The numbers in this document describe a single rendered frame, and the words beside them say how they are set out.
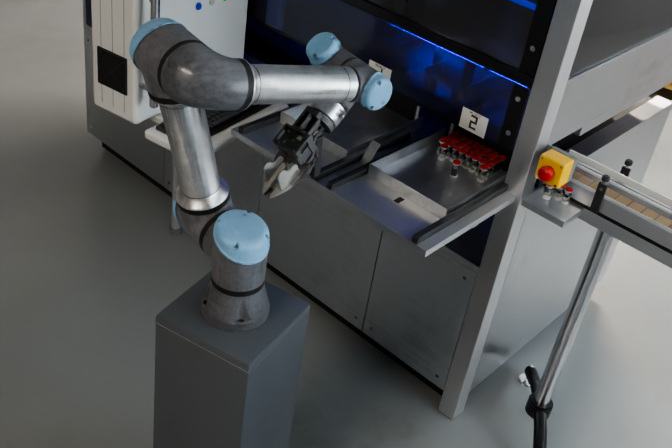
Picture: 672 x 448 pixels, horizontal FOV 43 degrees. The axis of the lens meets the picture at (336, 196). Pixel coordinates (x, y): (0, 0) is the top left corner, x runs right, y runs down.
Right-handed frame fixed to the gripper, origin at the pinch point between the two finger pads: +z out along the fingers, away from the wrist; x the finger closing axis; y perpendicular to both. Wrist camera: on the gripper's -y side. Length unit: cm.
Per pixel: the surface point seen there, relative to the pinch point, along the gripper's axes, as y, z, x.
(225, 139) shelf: -38, -15, -49
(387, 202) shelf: -32.8, -20.4, 8.4
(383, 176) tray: -34.7, -26.6, 2.1
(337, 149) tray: -35.2, -27.4, -14.5
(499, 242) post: -64, -35, 28
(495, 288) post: -78, -27, 31
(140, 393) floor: -82, 60, -47
